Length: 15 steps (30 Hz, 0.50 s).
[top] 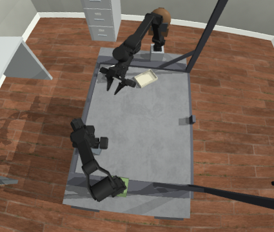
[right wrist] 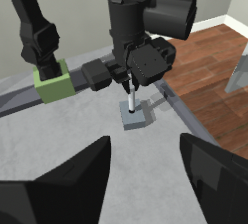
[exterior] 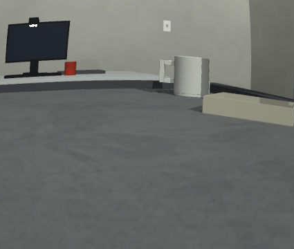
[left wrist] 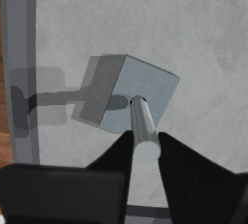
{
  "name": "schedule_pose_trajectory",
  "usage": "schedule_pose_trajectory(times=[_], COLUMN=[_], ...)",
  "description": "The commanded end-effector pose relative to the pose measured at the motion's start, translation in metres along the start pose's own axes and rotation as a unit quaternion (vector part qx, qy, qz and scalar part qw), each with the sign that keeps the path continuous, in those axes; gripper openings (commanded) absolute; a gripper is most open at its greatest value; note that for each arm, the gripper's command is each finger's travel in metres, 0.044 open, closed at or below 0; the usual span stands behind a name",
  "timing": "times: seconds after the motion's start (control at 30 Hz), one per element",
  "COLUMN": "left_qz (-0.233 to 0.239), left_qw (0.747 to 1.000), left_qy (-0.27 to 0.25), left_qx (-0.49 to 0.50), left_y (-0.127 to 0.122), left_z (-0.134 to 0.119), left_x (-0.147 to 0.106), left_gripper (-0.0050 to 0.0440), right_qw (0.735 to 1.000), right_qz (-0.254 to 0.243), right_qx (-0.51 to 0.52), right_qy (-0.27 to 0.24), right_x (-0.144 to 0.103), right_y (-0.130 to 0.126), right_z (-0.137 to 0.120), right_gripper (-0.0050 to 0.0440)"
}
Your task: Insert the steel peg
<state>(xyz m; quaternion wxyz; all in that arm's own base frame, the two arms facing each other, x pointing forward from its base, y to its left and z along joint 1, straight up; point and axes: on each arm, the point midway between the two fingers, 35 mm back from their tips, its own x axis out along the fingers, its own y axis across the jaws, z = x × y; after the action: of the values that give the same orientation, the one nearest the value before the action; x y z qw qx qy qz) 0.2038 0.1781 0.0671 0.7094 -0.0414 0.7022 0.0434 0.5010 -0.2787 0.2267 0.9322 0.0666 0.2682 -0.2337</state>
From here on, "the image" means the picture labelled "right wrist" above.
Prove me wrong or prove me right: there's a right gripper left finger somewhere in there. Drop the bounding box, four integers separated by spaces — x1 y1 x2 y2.
0 136 111 224

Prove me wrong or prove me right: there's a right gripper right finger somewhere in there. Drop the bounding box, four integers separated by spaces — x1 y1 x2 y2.
179 133 248 224

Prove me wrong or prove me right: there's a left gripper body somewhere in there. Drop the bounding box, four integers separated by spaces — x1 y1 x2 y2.
81 28 176 91

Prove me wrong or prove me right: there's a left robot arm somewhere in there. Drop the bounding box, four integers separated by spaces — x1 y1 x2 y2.
11 0 197 87

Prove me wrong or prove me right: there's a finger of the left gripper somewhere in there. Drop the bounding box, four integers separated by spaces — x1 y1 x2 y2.
110 73 131 94
131 71 140 91

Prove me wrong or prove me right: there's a grey metal cylinder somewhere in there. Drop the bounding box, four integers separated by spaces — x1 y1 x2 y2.
128 84 135 111

